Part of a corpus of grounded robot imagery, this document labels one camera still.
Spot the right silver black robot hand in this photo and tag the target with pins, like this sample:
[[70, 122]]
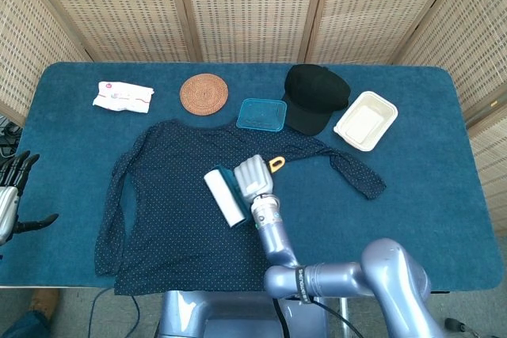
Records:
[[253, 175]]

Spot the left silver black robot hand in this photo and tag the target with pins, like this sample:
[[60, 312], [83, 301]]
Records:
[[8, 207]]

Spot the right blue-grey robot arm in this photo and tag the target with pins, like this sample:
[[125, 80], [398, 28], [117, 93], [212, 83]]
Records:
[[340, 278]]

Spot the blue plastic container lid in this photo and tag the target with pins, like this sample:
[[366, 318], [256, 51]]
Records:
[[261, 115]]

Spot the navy polka dot shirt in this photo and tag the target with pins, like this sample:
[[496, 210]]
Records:
[[170, 211]]

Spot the round woven rattan coaster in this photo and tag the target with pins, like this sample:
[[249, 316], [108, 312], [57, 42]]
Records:
[[204, 94]]

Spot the black baseball cap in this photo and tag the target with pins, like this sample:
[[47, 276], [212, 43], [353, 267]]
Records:
[[315, 96]]

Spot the brown shoe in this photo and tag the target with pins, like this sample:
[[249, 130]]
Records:
[[45, 302]]

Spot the blue jeans leg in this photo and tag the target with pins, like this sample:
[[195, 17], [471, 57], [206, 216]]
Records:
[[24, 326]]

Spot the cream rectangular food container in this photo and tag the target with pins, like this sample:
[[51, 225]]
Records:
[[366, 120]]

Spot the blue-grey robot torso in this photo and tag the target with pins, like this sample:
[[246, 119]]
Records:
[[222, 314]]

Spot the white tissue packet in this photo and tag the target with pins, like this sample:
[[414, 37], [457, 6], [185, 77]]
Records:
[[120, 96]]

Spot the teal blue table cloth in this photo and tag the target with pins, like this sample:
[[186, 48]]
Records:
[[416, 195]]

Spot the silver metal table leg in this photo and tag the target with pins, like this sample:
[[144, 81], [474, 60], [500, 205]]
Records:
[[344, 314]]

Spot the bamboo folding screen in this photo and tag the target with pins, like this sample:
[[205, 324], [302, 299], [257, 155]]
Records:
[[253, 5]]

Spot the black caster wheel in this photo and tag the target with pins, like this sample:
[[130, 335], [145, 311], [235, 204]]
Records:
[[457, 325]]

